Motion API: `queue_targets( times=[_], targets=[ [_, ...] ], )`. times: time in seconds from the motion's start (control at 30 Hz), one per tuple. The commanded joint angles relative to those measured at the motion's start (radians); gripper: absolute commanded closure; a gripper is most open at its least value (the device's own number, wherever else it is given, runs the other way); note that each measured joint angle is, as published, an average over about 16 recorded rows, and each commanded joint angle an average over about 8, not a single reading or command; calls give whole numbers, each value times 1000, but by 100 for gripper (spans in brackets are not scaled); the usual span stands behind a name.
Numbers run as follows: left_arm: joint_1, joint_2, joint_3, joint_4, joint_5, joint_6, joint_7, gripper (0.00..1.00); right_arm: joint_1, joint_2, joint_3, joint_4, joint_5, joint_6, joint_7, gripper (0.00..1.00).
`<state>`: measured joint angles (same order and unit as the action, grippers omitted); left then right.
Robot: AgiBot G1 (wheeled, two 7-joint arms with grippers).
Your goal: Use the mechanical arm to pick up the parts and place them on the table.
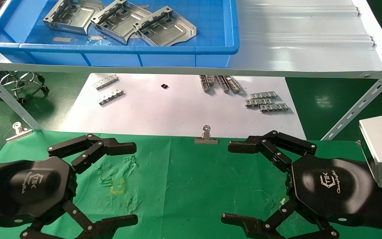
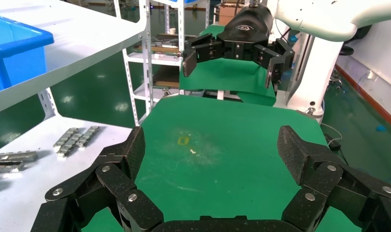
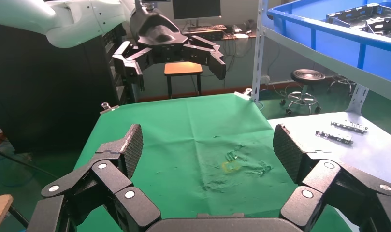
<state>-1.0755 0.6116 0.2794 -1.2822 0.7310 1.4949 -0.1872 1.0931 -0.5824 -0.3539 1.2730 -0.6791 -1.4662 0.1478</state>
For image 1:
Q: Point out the silver sheet metal bracket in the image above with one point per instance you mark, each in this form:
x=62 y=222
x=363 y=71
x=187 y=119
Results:
x=78 y=16
x=167 y=31
x=124 y=20

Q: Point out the small toothed metal strip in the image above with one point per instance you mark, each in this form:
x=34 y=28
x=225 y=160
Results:
x=259 y=102
x=274 y=107
x=110 y=96
x=263 y=95
x=105 y=81

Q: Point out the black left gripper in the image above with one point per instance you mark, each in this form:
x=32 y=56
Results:
x=28 y=186

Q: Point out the green cloth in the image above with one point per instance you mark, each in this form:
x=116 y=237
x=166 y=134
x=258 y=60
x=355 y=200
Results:
x=184 y=186

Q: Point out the chrome stool base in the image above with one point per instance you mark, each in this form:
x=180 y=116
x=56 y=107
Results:
x=22 y=81

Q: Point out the white metal shelf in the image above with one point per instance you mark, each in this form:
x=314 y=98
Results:
x=293 y=49

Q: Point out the short metal rail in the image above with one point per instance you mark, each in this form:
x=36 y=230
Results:
x=223 y=84
x=204 y=83
x=233 y=84
x=211 y=80

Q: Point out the blue plastic bin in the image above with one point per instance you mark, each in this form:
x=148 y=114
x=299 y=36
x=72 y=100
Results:
x=211 y=20

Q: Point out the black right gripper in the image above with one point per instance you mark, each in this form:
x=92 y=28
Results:
x=333 y=189

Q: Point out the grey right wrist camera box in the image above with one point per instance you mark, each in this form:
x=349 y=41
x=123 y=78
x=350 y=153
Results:
x=381 y=149

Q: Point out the perforated grey shelf strut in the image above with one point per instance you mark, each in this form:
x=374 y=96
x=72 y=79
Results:
x=360 y=103
x=10 y=99

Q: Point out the silver binder clip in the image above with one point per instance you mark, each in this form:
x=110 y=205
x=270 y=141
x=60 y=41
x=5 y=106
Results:
x=206 y=137
x=18 y=131

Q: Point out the white paper sheet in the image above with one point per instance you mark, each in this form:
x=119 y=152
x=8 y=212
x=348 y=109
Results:
x=177 y=109

